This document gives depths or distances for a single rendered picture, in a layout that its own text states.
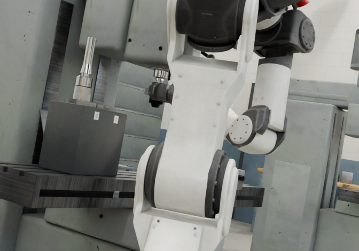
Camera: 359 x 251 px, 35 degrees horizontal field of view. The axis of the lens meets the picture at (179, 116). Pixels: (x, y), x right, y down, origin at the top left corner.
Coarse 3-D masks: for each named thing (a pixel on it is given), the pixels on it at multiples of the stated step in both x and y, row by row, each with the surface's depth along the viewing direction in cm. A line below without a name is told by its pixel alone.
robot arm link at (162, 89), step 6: (156, 84) 183; (162, 84) 183; (168, 84) 181; (150, 90) 184; (156, 90) 183; (162, 90) 182; (168, 90) 179; (150, 96) 184; (156, 96) 183; (162, 96) 181; (168, 96) 179; (168, 102) 187
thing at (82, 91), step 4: (76, 80) 159; (80, 80) 158; (84, 80) 158; (76, 84) 159; (80, 84) 158; (84, 84) 158; (88, 84) 159; (76, 88) 159; (80, 88) 158; (84, 88) 158; (88, 88) 159; (76, 92) 159; (80, 92) 158; (84, 92) 158; (88, 92) 159; (76, 96) 158; (80, 96) 158; (84, 96) 158; (88, 96) 159; (88, 100) 160
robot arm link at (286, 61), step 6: (276, 48) 154; (282, 48) 153; (288, 48) 152; (294, 48) 151; (264, 54) 159; (270, 54) 156; (276, 54) 155; (282, 54) 153; (288, 54) 153; (264, 60) 153; (270, 60) 152; (276, 60) 151; (282, 60) 152; (288, 60) 153; (288, 66) 153
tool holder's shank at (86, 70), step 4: (88, 40) 160; (92, 40) 160; (88, 44) 160; (92, 44) 160; (88, 48) 160; (92, 48) 160; (88, 52) 160; (92, 52) 160; (84, 56) 160; (88, 56) 160; (92, 56) 161; (84, 60) 160; (88, 60) 160; (84, 64) 160; (88, 64) 160; (84, 68) 159; (88, 68) 160; (80, 72) 160; (84, 72) 159; (88, 72) 160; (88, 76) 160
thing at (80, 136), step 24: (48, 120) 157; (72, 120) 154; (96, 120) 158; (120, 120) 169; (48, 144) 156; (72, 144) 153; (96, 144) 159; (120, 144) 171; (48, 168) 155; (72, 168) 152; (96, 168) 161
